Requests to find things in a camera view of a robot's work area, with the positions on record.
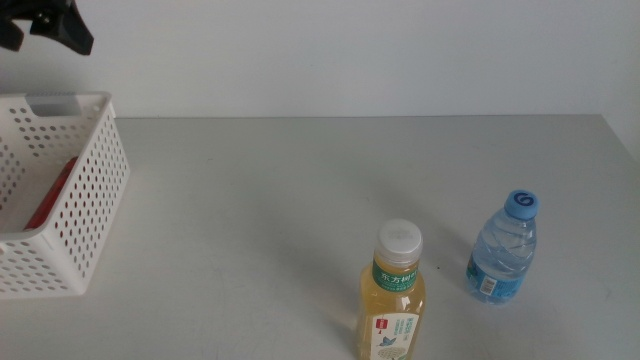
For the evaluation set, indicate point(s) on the white perforated plastic basket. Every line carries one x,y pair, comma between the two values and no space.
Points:
95,165

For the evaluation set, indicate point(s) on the yellow tea bottle white cap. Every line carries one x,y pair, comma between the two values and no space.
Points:
392,300

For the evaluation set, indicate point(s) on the red soda can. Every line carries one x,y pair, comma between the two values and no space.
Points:
52,195

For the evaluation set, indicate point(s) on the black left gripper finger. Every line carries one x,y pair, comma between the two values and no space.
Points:
10,35
65,30

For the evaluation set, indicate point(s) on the clear water bottle blue cap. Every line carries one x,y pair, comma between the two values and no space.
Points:
502,255

